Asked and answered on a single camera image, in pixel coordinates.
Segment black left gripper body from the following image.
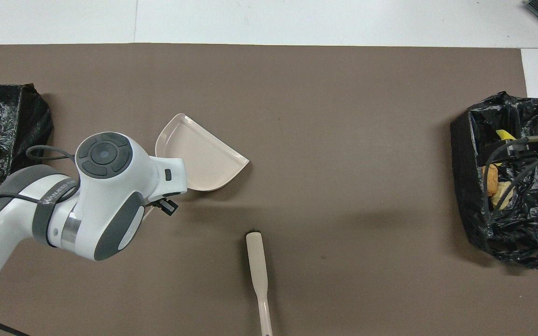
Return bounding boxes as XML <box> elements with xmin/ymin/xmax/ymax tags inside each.
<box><xmin>155</xmin><ymin>197</ymin><xmax>179</xmax><ymax>217</ymax></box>

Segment bin lined with black bag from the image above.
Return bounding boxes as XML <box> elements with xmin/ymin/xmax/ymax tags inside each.
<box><xmin>0</xmin><ymin>83</ymin><xmax>55</xmax><ymax>206</ymax></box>
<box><xmin>450</xmin><ymin>91</ymin><xmax>538</xmax><ymax>270</ymax></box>

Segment tan peanut-shaped bread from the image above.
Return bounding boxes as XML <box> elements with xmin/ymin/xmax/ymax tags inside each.
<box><xmin>481</xmin><ymin>164</ymin><xmax>499</xmax><ymax>197</ymax></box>

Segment beige plastic dustpan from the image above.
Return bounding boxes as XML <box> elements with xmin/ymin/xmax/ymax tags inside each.
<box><xmin>143</xmin><ymin>113</ymin><xmax>250</xmax><ymax>221</ymax></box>

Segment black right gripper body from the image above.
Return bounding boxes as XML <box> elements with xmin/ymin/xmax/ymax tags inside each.
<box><xmin>477</xmin><ymin>138</ymin><xmax>538</xmax><ymax>165</ymax></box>

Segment beige brush with black bristles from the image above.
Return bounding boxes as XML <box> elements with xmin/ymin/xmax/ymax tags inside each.
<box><xmin>246</xmin><ymin>230</ymin><xmax>273</xmax><ymax>336</ymax></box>

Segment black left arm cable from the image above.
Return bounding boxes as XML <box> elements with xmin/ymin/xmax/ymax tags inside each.
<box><xmin>0</xmin><ymin>145</ymin><xmax>81</xmax><ymax>336</ymax></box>

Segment orange striped toy croissant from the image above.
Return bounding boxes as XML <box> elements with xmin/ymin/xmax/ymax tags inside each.
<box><xmin>492</xmin><ymin>182</ymin><xmax>515</xmax><ymax>211</ymax></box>

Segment brown table mat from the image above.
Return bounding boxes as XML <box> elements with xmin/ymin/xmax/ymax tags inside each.
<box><xmin>0</xmin><ymin>43</ymin><xmax>538</xmax><ymax>336</ymax></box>

